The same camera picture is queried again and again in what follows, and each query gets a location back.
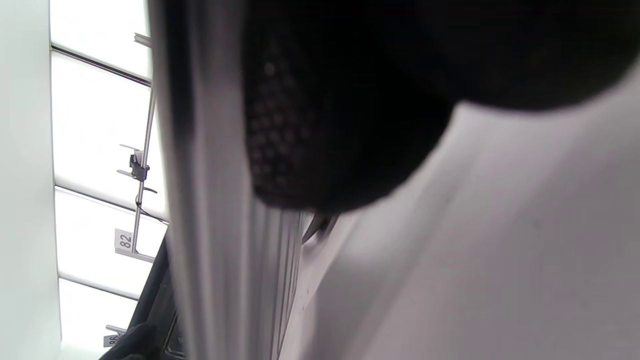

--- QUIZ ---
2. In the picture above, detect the red toaster oven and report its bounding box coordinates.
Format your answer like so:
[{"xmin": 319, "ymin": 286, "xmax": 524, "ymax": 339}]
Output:
[{"xmin": 131, "ymin": 232, "xmax": 188, "ymax": 360}]

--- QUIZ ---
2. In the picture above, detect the silver baking tray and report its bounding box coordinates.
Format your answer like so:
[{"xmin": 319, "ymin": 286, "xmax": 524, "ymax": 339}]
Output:
[{"xmin": 148, "ymin": 0, "xmax": 307, "ymax": 360}]

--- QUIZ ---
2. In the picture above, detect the aluminium frame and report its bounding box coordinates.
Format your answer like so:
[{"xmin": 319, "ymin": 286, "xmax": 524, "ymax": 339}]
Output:
[{"xmin": 114, "ymin": 32, "xmax": 157, "ymax": 264}]

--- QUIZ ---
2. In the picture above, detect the black camera clamp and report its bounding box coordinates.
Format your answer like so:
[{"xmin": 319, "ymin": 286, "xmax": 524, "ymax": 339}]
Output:
[{"xmin": 116, "ymin": 144, "xmax": 159, "ymax": 196}]

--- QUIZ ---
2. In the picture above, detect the person's right hand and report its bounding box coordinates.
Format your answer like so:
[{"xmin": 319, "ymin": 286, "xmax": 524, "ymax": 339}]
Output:
[{"xmin": 242, "ymin": 0, "xmax": 640, "ymax": 211}]

